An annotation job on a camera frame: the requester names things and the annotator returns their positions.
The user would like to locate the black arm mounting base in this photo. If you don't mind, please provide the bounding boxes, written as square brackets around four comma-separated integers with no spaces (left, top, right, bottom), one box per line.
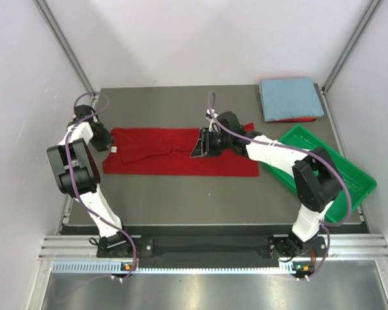
[89,225,327,267]

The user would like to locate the aluminium frame post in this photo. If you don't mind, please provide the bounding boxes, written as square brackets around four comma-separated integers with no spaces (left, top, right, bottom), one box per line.
[321,0,384,93]
[33,0,95,92]

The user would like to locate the left aluminium frame post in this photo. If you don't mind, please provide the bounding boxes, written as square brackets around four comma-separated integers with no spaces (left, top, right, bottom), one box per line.
[33,0,95,92]

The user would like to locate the right aluminium frame post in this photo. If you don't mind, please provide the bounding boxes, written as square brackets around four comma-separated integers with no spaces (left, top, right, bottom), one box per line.
[321,0,384,93]

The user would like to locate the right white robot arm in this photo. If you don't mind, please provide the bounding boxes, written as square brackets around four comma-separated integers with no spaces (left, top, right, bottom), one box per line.
[190,111,343,256]

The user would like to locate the aluminium frame rail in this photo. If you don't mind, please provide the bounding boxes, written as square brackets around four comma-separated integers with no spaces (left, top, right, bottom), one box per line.
[39,234,388,260]

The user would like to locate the folded blue t shirt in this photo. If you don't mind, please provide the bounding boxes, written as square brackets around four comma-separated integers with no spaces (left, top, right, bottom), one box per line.
[259,77,325,122]

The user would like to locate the slotted grey cable duct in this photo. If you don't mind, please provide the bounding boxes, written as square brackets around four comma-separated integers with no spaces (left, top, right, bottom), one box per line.
[51,260,310,276]

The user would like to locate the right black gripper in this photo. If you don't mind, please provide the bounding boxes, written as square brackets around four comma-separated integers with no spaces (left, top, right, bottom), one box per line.
[191,128,233,158]

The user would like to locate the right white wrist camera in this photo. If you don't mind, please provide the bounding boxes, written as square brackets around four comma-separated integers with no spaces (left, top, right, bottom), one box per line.
[205,109,219,122]

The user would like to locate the green plastic tray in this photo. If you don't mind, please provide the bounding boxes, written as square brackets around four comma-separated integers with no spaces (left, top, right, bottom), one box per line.
[261,125,378,224]

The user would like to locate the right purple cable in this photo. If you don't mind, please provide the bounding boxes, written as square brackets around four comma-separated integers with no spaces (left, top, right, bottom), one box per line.
[206,90,353,281]

